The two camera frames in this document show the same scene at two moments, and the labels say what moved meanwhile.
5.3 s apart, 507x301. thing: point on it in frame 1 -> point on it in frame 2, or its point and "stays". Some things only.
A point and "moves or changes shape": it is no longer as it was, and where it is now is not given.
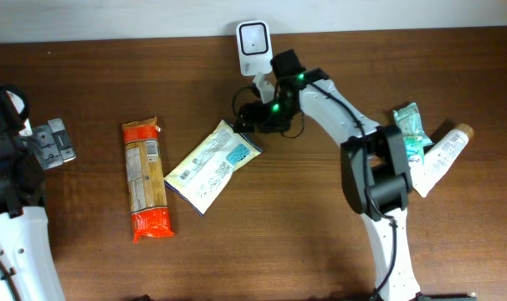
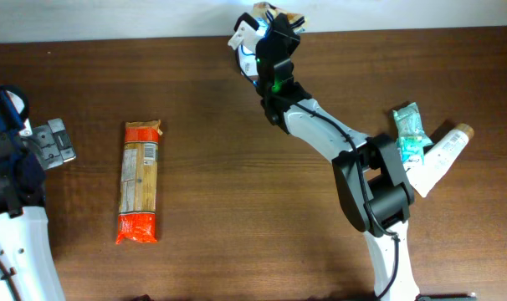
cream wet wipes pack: [201, 174] -> [261, 8]
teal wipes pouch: [408, 120] stays
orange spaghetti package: [150, 214] moves or changes shape
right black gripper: [258, 109] -> [289, 43]
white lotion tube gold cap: [436, 161] stays
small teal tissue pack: [415, 145] stays
